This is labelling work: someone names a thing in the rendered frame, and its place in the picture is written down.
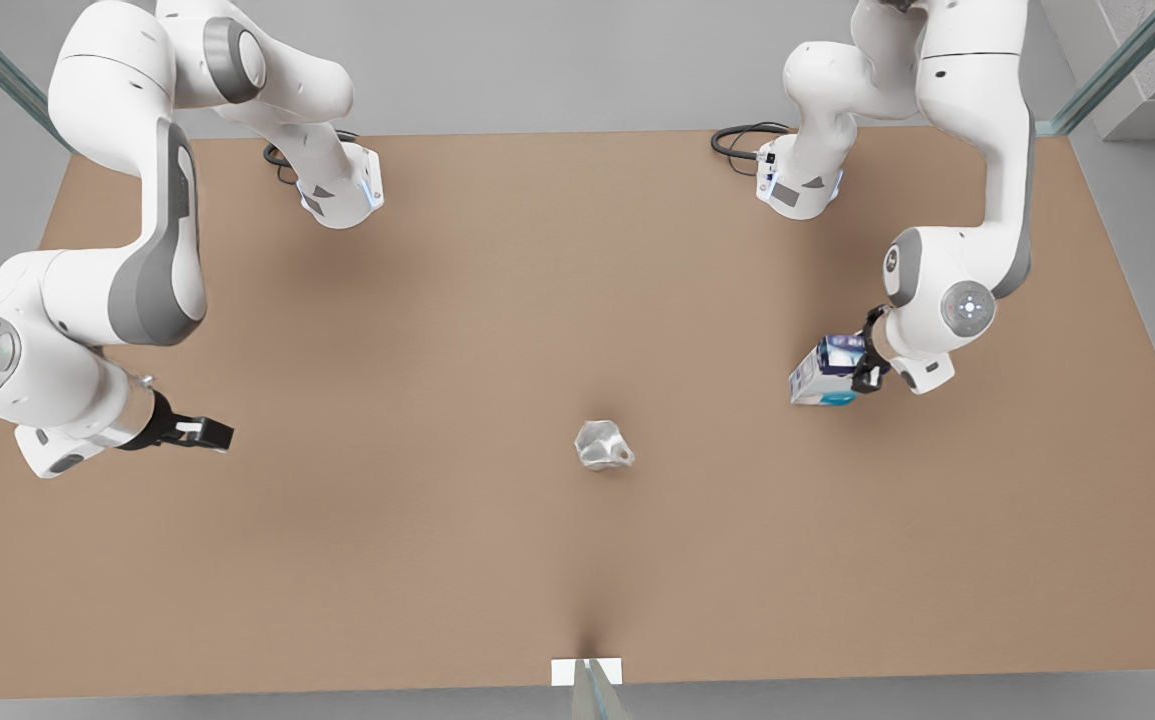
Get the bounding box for black cable loop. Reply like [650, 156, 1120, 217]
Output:
[263, 129, 362, 187]
[710, 122, 794, 179]

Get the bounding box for crumpled white paper ball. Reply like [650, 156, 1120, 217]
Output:
[574, 420, 636, 472]

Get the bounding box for blue and white carton box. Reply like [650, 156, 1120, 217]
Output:
[789, 333, 868, 407]

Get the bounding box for silver frame post with foot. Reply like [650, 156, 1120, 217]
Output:
[551, 657, 634, 720]

